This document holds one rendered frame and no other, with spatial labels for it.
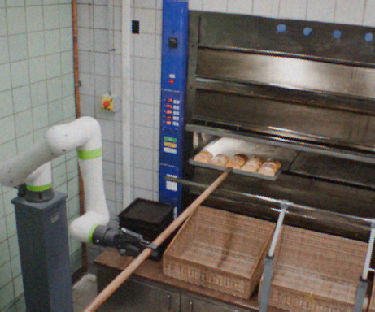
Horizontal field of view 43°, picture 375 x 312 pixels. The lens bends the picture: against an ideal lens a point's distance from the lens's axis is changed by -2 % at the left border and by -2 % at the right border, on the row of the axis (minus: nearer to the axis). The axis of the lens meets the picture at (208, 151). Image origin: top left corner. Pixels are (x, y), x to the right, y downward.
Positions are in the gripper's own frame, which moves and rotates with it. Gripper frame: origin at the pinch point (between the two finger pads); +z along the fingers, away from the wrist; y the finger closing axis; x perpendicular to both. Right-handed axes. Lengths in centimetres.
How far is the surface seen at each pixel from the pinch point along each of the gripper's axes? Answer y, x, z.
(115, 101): -27, -110, -85
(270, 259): 24, -54, 41
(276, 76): -58, -113, 20
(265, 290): 44, -54, 41
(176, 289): 65, -60, -13
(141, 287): 71, -60, -37
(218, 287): 59, -65, 11
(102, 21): -78, -114, -98
